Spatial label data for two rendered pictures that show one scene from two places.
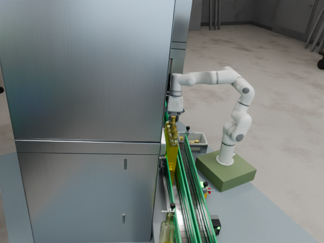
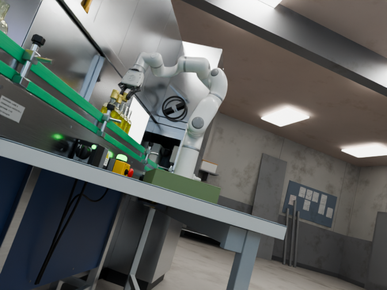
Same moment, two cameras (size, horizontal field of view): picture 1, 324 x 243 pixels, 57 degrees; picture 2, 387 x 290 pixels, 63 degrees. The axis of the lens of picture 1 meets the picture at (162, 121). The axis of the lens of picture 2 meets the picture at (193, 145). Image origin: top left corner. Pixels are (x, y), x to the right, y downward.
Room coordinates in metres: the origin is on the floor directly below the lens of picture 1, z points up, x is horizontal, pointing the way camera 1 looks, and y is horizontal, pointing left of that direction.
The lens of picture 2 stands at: (0.29, -0.98, 0.72)
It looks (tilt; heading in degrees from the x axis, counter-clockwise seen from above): 11 degrees up; 19
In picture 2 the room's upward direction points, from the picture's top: 17 degrees clockwise
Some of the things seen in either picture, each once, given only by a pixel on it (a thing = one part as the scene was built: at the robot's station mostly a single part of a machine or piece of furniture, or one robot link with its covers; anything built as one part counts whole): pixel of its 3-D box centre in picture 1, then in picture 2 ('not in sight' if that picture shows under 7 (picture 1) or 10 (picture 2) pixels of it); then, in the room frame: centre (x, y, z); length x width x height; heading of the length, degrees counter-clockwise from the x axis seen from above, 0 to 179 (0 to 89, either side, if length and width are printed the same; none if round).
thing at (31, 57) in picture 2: not in sight; (37, 63); (0.84, -0.37, 0.94); 0.07 x 0.04 x 0.13; 98
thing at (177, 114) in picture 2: not in sight; (174, 107); (2.67, 0.09, 1.49); 0.21 x 0.05 x 0.21; 98
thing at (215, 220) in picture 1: (211, 225); (89, 155); (1.19, -0.34, 0.79); 0.08 x 0.08 x 0.08; 8
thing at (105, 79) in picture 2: not in sight; (122, 115); (1.98, 0.11, 1.15); 0.90 x 0.03 x 0.34; 8
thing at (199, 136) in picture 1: (191, 141); not in sight; (2.01, -0.25, 0.80); 0.22 x 0.17 x 0.09; 98
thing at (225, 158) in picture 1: (227, 151); (188, 166); (1.76, -0.49, 0.92); 0.16 x 0.13 x 0.15; 133
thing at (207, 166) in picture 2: not in sight; (207, 167); (8.44, 1.24, 1.90); 0.45 x 0.38 x 0.25; 123
